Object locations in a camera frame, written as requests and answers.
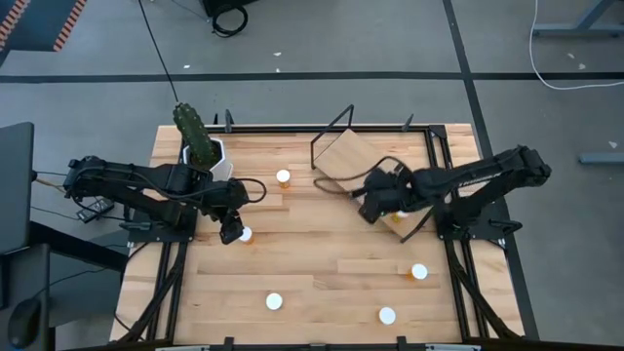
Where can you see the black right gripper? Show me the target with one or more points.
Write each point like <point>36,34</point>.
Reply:
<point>382,200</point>

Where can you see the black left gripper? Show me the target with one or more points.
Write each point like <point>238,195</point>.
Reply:
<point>232,226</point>

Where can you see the orange medicine bottle white lid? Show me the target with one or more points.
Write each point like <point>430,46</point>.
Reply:
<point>401,215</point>
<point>247,234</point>
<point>387,315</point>
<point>419,271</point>
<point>274,301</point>
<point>283,175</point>

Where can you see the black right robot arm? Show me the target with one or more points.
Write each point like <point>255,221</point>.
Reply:
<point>487,170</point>

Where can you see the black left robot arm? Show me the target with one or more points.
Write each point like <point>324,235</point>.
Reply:
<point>161,178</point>

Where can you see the white plant pot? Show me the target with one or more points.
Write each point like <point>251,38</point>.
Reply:
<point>222,163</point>

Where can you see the green cactus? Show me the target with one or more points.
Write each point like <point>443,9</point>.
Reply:
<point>195,134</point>

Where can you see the black power adapter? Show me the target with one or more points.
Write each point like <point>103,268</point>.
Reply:
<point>95,209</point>

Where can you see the dark side desk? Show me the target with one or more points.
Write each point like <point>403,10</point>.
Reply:
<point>29,273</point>

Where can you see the dark grey screen panel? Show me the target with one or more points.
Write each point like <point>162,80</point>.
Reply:
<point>14,185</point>

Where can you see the black box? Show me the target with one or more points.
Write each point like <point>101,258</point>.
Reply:
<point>219,5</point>

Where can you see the grey metal bar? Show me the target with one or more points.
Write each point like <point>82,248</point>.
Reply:
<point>602,158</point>

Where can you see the black computer mouse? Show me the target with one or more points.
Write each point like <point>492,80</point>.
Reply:
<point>24,322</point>

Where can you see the blue-grey table leg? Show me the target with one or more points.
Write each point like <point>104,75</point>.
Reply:
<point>575,30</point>

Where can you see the wooden tray with black frame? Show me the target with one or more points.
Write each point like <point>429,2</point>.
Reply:
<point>341,156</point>

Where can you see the black table frame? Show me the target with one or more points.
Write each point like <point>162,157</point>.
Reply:
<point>273,128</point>

